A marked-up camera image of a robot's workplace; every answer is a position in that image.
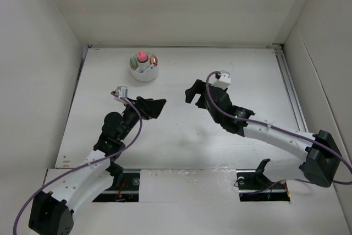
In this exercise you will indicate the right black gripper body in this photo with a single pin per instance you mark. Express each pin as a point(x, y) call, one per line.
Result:
point(218, 116)

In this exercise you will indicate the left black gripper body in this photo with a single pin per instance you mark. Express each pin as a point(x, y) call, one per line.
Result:
point(131, 115)

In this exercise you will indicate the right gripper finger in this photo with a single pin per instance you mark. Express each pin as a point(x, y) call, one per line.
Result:
point(199, 87)
point(201, 102)

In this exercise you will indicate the blue capped white marker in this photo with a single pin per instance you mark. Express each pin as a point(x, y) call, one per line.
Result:
point(149, 68)

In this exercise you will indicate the pink capped glue bottle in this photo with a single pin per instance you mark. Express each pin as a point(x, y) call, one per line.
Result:
point(142, 57)

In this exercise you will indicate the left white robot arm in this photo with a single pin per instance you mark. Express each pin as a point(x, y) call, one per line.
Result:
point(55, 212)

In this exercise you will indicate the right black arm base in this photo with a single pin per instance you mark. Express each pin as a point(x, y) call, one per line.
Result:
point(254, 186)

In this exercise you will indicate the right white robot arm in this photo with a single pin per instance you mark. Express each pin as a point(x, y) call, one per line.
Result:
point(316, 156)

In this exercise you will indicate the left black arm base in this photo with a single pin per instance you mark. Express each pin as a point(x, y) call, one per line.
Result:
point(127, 192)

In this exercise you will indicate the white round divided container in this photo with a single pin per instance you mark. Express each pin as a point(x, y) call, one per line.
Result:
point(138, 73)

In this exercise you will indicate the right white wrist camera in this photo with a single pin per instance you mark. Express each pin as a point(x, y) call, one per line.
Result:
point(223, 80)

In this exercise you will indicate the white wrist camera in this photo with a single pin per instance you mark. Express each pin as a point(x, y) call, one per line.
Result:
point(121, 92)
point(223, 80)

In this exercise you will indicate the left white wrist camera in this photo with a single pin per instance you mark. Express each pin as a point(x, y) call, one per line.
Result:
point(121, 92)

